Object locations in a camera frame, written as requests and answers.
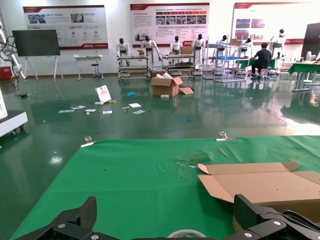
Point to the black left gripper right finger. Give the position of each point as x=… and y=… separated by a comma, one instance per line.
x=246, y=212

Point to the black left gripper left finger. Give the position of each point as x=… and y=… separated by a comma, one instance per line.
x=75, y=220

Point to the white industrial robot arm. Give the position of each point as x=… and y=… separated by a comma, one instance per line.
x=13, y=62

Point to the cardboard box with holed flap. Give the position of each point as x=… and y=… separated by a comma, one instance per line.
x=262, y=185

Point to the small white flat box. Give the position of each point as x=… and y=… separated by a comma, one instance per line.
x=164, y=96

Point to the red box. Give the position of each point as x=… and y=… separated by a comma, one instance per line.
x=5, y=73

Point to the thin wooden stick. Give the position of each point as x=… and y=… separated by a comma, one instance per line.
x=223, y=152

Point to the green cloth table mat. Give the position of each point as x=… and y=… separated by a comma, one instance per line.
x=137, y=187

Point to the clear adhesive tape roll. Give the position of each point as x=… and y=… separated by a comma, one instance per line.
x=175, y=235

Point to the metal binder clip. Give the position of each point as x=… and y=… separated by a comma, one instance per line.
x=225, y=138
x=88, y=143

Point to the small teal scrap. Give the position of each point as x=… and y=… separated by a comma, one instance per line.
x=189, y=119

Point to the white paper sheet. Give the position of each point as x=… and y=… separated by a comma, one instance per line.
x=107, y=112
x=78, y=107
x=91, y=110
x=66, y=111
x=138, y=112
x=135, y=105

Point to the white wheeled machine base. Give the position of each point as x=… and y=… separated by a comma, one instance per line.
x=10, y=122

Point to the white and red booklet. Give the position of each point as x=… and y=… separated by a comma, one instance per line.
x=103, y=93

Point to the flat cardboard piece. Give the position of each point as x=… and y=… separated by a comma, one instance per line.
x=186, y=90

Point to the blue crumpled cloth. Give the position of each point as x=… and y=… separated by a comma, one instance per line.
x=131, y=94

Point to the green covered side table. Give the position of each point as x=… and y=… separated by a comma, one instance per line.
x=243, y=62

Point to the large open cardboard carton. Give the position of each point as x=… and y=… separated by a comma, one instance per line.
x=162, y=87

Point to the seated person in black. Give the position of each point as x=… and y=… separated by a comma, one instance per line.
x=261, y=57

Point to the black round stool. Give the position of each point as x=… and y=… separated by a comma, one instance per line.
x=95, y=65

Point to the green covered work table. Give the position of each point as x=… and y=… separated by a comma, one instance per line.
x=305, y=68

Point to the metal rack cart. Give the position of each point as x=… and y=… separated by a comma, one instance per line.
x=133, y=72
x=178, y=65

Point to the small white table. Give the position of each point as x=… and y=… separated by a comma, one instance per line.
x=88, y=57

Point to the white humanoid robot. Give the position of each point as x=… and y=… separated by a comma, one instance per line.
x=224, y=38
x=122, y=47
x=281, y=37
x=148, y=45
x=176, y=46
x=199, y=43
x=247, y=42

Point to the black screen on stand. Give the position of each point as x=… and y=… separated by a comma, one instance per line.
x=36, y=42

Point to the tall black panel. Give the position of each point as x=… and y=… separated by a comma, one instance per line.
x=311, y=40

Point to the metal frame workbench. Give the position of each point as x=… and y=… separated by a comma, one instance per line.
x=225, y=58

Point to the wall poster with red logo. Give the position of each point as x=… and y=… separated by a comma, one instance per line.
x=65, y=25

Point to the wall poster with red photos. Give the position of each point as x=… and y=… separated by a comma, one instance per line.
x=270, y=17

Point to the wall poster with photo row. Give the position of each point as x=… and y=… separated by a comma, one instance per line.
x=170, y=22

